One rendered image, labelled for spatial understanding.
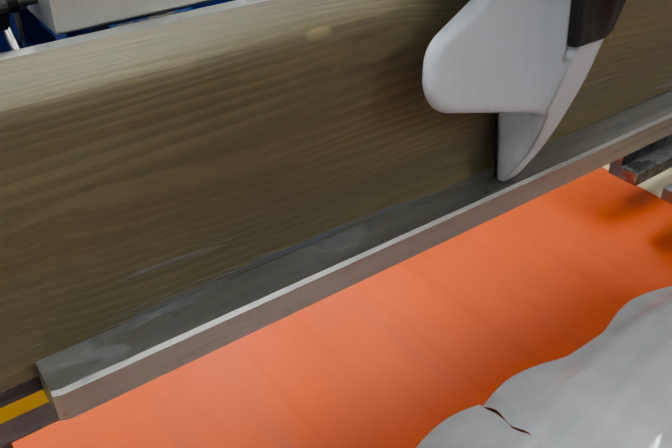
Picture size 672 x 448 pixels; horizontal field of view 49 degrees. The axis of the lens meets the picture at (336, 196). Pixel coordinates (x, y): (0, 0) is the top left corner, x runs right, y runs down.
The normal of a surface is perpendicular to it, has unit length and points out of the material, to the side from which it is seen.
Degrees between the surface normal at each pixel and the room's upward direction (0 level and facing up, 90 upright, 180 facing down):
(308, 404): 0
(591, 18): 86
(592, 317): 0
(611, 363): 24
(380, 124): 90
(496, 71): 84
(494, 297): 0
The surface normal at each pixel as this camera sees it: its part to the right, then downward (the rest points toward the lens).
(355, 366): 0.00, -0.84
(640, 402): 0.40, -0.50
